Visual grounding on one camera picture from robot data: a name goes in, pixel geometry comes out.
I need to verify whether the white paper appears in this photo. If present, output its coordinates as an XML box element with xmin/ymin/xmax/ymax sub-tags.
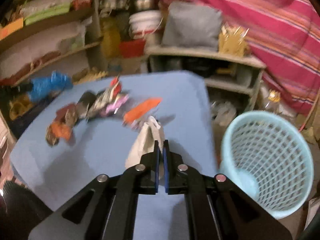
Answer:
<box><xmin>125</xmin><ymin>116</ymin><xmax>165</xmax><ymax>169</ymax></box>

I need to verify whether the black ridged plastic wrapper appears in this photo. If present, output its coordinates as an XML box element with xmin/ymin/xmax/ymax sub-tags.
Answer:
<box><xmin>76</xmin><ymin>90</ymin><xmax>97</xmax><ymax>119</ymax></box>

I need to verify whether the light blue mesh trash basket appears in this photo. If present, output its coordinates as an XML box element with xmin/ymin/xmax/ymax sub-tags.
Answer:
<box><xmin>220</xmin><ymin>111</ymin><xmax>314</xmax><ymax>219</ymax></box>

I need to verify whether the orange crumpled wrapper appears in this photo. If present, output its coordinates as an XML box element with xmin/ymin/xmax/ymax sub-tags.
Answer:
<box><xmin>46</xmin><ymin>121</ymin><xmax>75</xmax><ymax>147</ymax></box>

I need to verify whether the pink foil wrapper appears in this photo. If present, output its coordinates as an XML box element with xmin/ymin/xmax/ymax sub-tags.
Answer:
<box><xmin>100</xmin><ymin>94</ymin><xmax>129</xmax><ymax>116</ymax></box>

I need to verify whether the silver red snack wrapper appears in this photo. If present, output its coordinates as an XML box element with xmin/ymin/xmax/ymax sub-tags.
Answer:
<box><xmin>86</xmin><ymin>75</ymin><xmax>122</xmax><ymax>119</ymax></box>

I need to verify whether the orange snack wrapper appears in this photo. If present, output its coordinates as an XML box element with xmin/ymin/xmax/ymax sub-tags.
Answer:
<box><xmin>123</xmin><ymin>98</ymin><xmax>162</xmax><ymax>124</ymax></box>

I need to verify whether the low wooden shelf unit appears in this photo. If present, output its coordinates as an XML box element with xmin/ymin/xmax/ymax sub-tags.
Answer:
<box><xmin>145</xmin><ymin>45</ymin><xmax>266</xmax><ymax>113</ymax></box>

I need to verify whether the yellow egg tray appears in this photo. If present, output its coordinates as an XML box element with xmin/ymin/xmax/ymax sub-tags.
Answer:
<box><xmin>72</xmin><ymin>67</ymin><xmax>108</xmax><ymax>85</ymax></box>

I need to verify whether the blue plastic bag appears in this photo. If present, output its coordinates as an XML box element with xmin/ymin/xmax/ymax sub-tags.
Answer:
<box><xmin>27</xmin><ymin>71</ymin><xmax>73</xmax><ymax>103</ymax></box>

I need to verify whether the red plastic tub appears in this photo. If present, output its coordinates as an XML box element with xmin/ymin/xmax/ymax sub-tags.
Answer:
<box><xmin>119</xmin><ymin>39</ymin><xmax>146</xmax><ymax>59</ymax></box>

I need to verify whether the yellow woven basket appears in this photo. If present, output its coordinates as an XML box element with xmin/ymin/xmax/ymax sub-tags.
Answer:
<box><xmin>219</xmin><ymin>23</ymin><xmax>250</xmax><ymax>57</ymax></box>

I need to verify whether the grey fabric bag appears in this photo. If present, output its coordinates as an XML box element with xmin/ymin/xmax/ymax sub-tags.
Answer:
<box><xmin>162</xmin><ymin>1</ymin><xmax>222</xmax><ymax>51</ymax></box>

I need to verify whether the white red plastic bucket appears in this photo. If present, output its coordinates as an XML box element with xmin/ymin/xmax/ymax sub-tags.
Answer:
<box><xmin>129</xmin><ymin>10</ymin><xmax>163</xmax><ymax>40</ymax></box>

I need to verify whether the pink striped blanket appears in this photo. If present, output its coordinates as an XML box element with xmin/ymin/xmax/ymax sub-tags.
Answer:
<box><xmin>160</xmin><ymin>0</ymin><xmax>319</xmax><ymax>115</ymax></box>

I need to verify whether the steel cooking pot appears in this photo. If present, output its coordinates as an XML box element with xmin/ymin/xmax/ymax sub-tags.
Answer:
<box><xmin>133</xmin><ymin>0</ymin><xmax>155</xmax><ymax>12</ymax></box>

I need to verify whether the tall wall shelf unit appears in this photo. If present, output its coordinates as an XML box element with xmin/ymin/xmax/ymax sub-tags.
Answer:
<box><xmin>1</xmin><ymin>0</ymin><xmax>105</xmax><ymax>85</ymax></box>

